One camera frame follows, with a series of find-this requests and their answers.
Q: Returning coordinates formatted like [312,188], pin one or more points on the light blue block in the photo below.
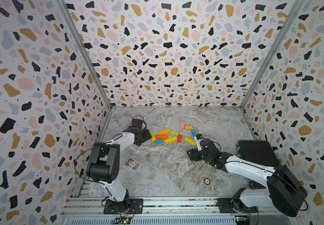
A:
[186,131]

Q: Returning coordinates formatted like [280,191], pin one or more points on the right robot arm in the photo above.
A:
[277,188]

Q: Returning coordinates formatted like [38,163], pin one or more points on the amber orange block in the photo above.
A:
[164,132]

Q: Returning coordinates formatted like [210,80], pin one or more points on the teal short block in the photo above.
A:
[159,141]

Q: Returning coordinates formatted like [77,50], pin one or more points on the red block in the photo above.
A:
[179,140]

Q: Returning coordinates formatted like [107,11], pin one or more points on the small amber block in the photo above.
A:
[190,127]

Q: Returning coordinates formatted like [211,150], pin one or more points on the green block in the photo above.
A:
[174,133]

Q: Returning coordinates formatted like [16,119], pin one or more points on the poker chip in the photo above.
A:
[207,181]

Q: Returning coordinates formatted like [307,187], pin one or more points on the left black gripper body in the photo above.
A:
[144,135]

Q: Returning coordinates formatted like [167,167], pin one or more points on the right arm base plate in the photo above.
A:
[225,205]

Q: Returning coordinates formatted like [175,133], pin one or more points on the tan wooden block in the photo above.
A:
[185,134]

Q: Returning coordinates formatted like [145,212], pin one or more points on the teal long block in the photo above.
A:
[194,132]

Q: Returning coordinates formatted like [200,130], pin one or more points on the lime yellow block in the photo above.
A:
[190,141]

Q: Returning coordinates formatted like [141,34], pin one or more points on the aluminium rail frame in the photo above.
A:
[169,211]

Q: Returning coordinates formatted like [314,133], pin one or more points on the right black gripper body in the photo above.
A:
[199,155]

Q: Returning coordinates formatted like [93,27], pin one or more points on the pink block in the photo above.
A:
[182,125]

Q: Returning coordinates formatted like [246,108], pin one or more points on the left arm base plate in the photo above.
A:
[132,206]

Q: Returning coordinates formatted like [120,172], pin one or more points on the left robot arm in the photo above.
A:
[103,166]

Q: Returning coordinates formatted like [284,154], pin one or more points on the black case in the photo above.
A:
[259,152]

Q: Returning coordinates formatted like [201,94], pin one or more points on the colourful card box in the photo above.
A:
[132,164]

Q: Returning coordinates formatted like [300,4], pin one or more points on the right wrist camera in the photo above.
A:
[198,138]

